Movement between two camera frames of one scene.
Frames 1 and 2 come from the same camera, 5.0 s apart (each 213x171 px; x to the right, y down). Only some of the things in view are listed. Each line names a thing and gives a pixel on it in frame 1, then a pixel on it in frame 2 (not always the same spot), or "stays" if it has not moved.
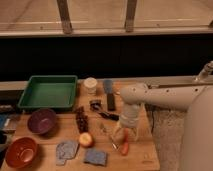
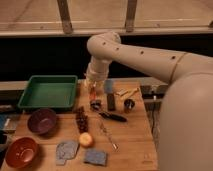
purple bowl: x=42 y=121 stays
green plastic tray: x=50 y=92 stays
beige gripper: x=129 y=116 -> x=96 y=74
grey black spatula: x=108 y=88 stays
